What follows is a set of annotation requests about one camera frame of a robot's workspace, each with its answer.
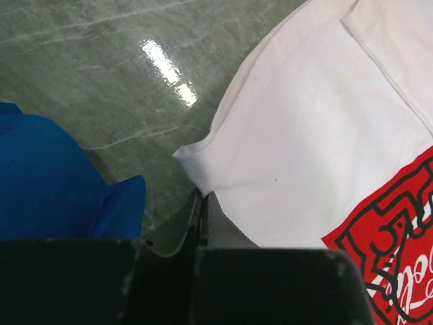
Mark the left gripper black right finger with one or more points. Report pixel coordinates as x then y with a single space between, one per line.
235 282

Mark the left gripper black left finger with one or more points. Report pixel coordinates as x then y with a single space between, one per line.
102 281

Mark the white Coca-Cola t-shirt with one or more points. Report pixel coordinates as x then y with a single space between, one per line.
324 139

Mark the blue hanging garment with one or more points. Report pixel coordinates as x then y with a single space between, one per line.
50 188

